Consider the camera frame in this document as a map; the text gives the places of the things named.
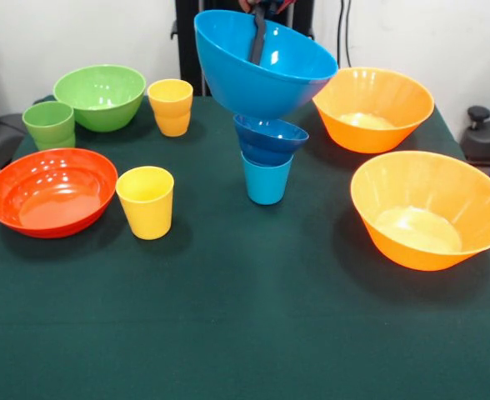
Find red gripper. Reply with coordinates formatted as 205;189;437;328
238;0;297;66

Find light blue plastic bowl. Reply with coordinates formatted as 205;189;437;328
193;9;339;122

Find dark blue plastic bowl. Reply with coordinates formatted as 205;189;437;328
232;114;310;168

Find orange plastic bowl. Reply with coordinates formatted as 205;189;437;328
350;150;490;273
311;67;435;154

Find light blue plastic cup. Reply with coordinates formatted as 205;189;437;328
241;150;294;206

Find yellow plastic cup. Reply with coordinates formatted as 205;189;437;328
115;165;175;241
147;78;194;118
155;111;192;138

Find green plastic bowl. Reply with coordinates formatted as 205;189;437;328
52;63;148;133

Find green plastic cup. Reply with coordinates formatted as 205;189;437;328
32;131;78;152
22;100;76;143

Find red plastic bowl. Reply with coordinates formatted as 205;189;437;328
0;147;119;239

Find dark green tablecloth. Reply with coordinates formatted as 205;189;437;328
0;94;490;400

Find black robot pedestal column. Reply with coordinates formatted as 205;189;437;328
170;0;317;98

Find black hanging cable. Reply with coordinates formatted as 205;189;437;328
335;0;354;71

